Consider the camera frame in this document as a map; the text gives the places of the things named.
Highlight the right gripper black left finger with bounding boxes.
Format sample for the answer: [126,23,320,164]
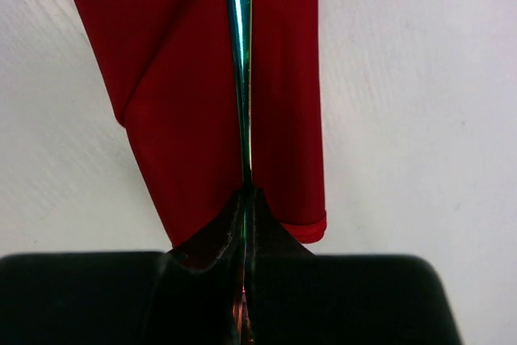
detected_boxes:
[170,191,246,344]

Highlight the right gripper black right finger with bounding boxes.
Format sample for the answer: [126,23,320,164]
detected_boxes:
[244,187,315,321]

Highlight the red cloth napkin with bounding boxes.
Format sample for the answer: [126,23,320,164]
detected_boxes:
[74,0,326,245]

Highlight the iridescent metal spoon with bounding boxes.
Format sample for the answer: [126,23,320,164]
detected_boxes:
[228,0,254,344]

